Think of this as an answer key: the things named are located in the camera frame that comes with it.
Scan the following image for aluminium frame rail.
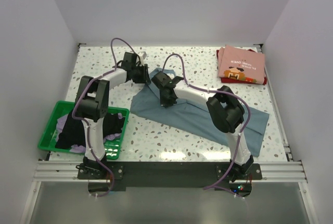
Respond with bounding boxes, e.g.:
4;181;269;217
33;161;308;182

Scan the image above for black garment in basket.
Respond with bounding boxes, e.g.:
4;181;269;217
54;112;124;151

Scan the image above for red folded t-shirt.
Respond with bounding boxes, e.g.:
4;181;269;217
221;48;268;86

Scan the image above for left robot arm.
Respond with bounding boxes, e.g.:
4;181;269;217
72;51;150;178

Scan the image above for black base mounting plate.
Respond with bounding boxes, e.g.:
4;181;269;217
76;161;261;193

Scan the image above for blue t-shirt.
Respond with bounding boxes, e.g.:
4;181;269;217
130;83;270;157

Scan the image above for lavender garment in basket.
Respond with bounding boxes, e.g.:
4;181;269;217
56;112;125;154

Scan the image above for green plastic basket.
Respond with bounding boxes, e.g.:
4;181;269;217
37;101;130;160

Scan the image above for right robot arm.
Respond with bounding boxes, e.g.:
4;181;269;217
151;71;253;182

